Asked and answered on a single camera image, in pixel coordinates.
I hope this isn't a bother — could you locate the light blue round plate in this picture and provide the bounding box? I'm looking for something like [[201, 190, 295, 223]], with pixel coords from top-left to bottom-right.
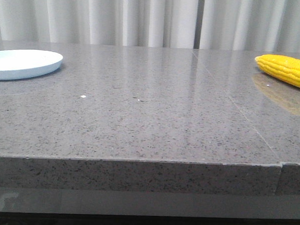
[[0, 49, 63, 81]]

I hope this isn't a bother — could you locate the yellow corn cob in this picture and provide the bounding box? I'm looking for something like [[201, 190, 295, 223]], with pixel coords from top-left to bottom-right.
[[254, 54, 300, 88]]

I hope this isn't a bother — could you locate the white pleated curtain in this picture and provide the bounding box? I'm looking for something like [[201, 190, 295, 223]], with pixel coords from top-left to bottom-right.
[[0, 0, 300, 53]]

